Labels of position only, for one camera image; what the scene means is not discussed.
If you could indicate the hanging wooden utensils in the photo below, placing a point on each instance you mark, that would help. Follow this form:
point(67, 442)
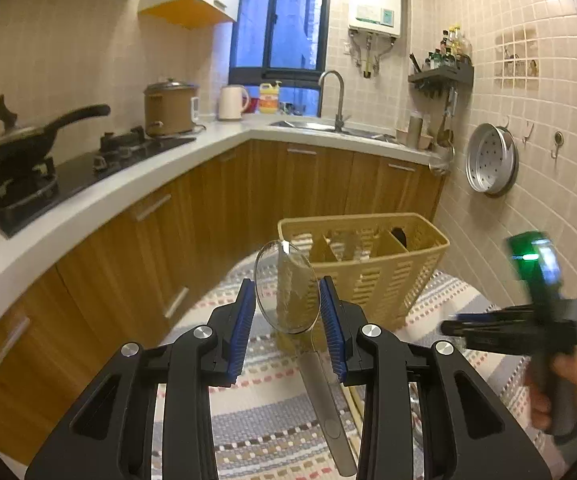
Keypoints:
point(446, 130)

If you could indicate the brown rice cooker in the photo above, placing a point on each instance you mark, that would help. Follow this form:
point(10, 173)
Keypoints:
point(168, 110)

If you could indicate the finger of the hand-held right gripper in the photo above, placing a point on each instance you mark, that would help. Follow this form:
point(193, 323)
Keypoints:
point(478, 315)
point(488, 337)

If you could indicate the cream electric kettle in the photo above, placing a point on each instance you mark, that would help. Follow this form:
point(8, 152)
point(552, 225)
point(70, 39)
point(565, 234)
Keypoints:
point(231, 102)

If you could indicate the metal spoon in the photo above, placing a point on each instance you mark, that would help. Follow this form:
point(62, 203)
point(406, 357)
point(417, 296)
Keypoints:
point(288, 290)

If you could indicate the round metal steamer tray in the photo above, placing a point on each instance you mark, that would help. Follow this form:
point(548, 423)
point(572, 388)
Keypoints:
point(488, 160)

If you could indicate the steel sink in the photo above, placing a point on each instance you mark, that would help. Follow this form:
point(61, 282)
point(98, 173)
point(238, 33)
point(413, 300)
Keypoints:
point(318, 126)

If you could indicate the water heater pipes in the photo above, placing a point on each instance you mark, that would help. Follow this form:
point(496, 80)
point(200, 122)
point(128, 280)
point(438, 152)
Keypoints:
point(367, 55)

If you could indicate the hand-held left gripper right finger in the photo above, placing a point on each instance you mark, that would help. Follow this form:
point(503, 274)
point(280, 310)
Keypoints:
point(331, 330)

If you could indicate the brown cylinder container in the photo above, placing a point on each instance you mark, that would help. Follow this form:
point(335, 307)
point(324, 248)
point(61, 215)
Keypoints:
point(414, 130)

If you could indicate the black glass gas stove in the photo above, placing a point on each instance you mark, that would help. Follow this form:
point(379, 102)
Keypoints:
point(78, 170)

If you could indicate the beige plastic utensil basket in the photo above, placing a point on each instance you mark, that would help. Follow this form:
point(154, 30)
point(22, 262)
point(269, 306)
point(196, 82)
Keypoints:
point(393, 280)

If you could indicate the row of seasoning bottles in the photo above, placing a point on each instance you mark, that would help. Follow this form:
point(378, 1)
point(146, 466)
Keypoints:
point(451, 52)

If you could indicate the striped woven mat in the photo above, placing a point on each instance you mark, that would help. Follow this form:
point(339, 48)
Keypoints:
point(268, 425)

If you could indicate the black utensil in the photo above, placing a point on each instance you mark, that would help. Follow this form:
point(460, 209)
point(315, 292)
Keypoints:
point(399, 237)

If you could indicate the steel kitchen faucet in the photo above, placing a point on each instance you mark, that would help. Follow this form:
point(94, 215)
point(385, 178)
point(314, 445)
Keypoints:
point(339, 110)

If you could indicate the dark framed window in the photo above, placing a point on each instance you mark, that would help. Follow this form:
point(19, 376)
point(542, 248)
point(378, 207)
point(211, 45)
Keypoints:
point(283, 20)

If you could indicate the white gas water heater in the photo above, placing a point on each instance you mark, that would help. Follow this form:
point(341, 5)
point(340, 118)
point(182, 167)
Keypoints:
point(373, 0)

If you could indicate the dark wall rack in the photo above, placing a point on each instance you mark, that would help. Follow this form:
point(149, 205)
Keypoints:
point(443, 77)

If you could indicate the small red container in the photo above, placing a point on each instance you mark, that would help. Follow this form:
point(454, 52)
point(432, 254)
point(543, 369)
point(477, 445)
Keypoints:
point(254, 105)

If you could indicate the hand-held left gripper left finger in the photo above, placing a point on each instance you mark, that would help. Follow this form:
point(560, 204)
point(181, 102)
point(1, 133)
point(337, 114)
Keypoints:
point(241, 330)

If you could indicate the yellow detergent bottle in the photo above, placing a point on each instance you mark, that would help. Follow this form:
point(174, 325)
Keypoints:
point(269, 100)

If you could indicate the round metal wall hook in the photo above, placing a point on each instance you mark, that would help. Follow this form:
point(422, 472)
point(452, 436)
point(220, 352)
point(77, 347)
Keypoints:
point(558, 139)

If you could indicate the small wall hook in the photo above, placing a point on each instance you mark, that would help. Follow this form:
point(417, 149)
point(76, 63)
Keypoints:
point(506, 121)
point(527, 131)

